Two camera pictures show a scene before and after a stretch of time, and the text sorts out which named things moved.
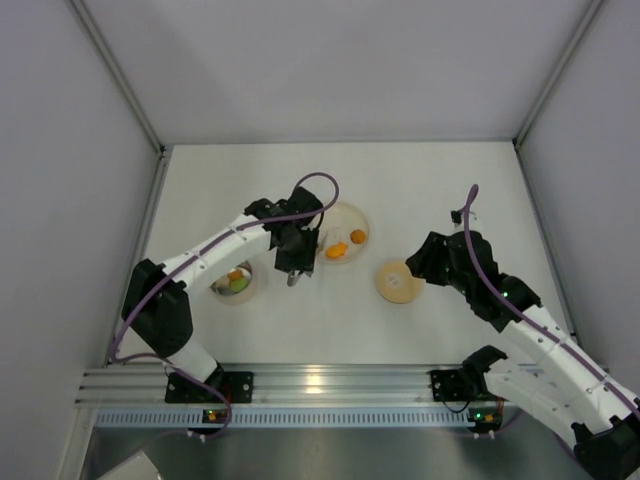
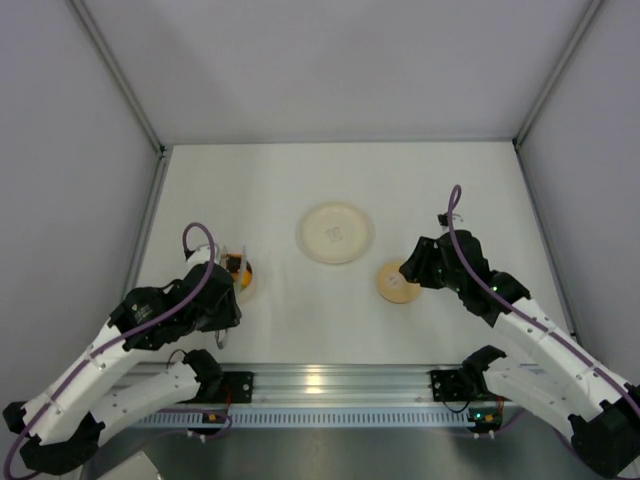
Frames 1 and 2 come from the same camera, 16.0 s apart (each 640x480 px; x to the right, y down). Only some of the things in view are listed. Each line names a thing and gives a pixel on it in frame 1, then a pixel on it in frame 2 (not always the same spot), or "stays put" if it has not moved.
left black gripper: (296, 261) -> (232, 265)
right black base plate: (450, 385) stays put
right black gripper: (423, 260) stays put
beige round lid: (395, 282) stays put
